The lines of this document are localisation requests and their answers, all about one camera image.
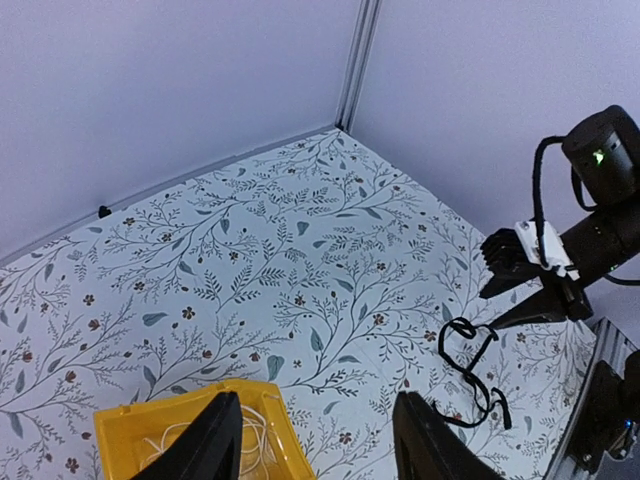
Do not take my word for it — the far yellow plastic bin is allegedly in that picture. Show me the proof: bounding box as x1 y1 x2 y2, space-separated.
94 379 314 479

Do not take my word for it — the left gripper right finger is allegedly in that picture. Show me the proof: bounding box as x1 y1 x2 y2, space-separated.
392 392 502 480

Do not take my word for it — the thick black cable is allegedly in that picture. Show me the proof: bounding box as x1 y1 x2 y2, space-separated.
429 317 512 431

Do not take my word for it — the thin white cable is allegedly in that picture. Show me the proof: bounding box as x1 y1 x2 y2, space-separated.
142 409 279 476

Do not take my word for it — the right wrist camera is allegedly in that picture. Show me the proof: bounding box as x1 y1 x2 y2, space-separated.
479 219 581 281

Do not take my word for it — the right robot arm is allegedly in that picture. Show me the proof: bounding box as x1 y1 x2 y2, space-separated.
480 105 639 330

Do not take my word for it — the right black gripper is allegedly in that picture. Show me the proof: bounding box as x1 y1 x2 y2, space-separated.
479 267 594 329

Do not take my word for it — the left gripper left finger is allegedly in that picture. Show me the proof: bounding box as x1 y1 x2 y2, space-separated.
134 392 243 480

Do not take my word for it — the floral patterned table mat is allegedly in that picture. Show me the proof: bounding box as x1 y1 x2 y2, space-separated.
1 130 596 479

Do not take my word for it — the right aluminium frame post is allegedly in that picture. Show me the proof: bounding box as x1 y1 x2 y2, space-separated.
334 0 383 134

